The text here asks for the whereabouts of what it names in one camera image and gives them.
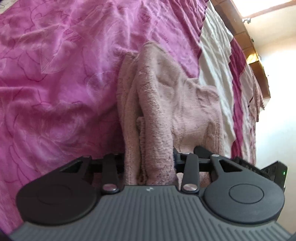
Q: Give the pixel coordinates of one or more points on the pink floral bed quilt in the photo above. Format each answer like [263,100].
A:
[59,66]

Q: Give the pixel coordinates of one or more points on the long wooden cabinet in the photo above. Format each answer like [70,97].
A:
[233,21]

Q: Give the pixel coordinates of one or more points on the pink knitted sweater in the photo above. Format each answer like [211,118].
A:
[161,110]

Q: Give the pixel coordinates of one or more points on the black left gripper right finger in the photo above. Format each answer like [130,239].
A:
[179,161]

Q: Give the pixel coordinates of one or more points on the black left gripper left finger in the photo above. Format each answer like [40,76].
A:
[120,164]

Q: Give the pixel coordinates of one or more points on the open wooden shelf unit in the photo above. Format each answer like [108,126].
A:
[254,62]

